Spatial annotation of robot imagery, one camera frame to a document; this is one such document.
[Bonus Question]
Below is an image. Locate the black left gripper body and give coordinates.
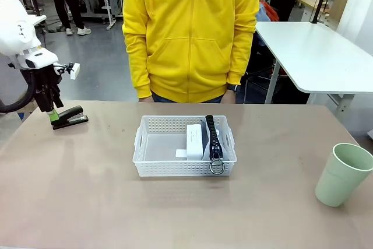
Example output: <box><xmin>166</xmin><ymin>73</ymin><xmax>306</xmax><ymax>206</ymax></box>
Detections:
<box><xmin>21</xmin><ymin>65</ymin><xmax>63</xmax><ymax>96</ymax></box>

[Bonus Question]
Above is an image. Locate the black stapler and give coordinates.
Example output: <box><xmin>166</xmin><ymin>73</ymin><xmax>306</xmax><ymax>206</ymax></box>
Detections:
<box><xmin>52</xmin><ymin>104</ymin><xmax>90</xmax><ymax>131</ymax></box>

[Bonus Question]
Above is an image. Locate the white cardboard box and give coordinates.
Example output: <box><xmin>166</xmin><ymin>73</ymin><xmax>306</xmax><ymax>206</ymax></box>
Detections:
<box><xmin>175</xmin><ymin>124</ymin><xmax>204</xmax><ymax>162</ymax></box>

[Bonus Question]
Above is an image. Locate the grey zipper pouch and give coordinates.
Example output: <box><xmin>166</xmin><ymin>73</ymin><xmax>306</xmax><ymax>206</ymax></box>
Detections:
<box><xmin>200</xmin><ymin>114</ymin><xmax>227</xmax><ymax>176</ymax></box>

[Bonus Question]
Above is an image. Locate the pale green plastic cup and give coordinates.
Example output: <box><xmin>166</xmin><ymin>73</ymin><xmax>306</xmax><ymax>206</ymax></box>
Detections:
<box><xmin>314</xmin><ymin>142</ymin><xmax>373</xmax><ymax>208</ymax></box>

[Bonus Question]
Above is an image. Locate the person's left forearm yellow sleeve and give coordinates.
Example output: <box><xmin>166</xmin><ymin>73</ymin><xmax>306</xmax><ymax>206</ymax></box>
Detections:
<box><xmin>226</xmin><ymin>23</ymin><xmax>261</xmax><ymax>87</ymax></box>

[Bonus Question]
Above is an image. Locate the person's right forearm yellow sleeve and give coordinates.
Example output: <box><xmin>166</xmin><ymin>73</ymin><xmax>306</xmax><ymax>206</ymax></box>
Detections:
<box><xmin>123</xmin><ymin>26</ymin><xmax>153</xmax><ymax>100</ymax></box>

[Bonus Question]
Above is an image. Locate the white perforated plastic basket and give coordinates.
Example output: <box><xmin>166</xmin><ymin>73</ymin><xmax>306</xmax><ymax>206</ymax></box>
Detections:
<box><xmin>133</xmin><ymin>114</ymin><xmax>238</xmax><ymax>178</ymax></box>

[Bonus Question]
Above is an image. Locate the person's left hand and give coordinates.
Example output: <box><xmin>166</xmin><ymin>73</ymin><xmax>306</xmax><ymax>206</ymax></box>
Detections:
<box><xmin>222</xmin><ymin>89</ymin><xmax>237</xmax><ymax>104</ymax></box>

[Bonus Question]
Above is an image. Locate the small white side table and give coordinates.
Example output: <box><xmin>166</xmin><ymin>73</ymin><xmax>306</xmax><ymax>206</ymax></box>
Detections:
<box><xmin>27</xmin><ymin>14</ymin><xmax>48</xmax><ymax>28</ymax></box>

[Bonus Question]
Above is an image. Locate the person in yellow hoodie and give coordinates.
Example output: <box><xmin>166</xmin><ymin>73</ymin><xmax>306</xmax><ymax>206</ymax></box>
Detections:
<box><xmin>121</xmin><ymin>0</ymin><xmax>261</xmax><ymax>104</ymax></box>

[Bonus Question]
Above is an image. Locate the orange jacket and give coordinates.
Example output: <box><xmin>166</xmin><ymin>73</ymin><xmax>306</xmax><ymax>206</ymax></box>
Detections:
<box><xmin>260</xmin><ymin>0</ymin><xmax>280</xmax><ymax>23</ymax></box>

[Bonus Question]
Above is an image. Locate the large white side table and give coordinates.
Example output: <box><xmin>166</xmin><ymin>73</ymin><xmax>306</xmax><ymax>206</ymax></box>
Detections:
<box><xmin>255</xmin><ymin>21</ymin><xmax>373</xmax><ymax>96</ymax></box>

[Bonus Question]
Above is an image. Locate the wooden background table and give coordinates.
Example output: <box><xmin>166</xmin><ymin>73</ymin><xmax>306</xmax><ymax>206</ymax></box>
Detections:
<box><xmin>295</xmin><ymin>0</ymin><xmax>330</xmax><ymax>9</ymax></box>

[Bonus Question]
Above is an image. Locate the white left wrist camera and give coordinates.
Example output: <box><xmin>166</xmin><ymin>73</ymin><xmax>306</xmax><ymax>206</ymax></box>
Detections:
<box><xmin>53</xmin><ymin>62</ymin><xmax>80</xmax><ymax>80</ymax></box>

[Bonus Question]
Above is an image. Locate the black cable sleeve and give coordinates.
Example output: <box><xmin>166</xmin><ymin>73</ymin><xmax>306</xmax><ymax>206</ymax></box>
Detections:
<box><xmin>0</xmin><ymin>69</ymin><xmax>38</xmax><ymax>114</ymax></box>

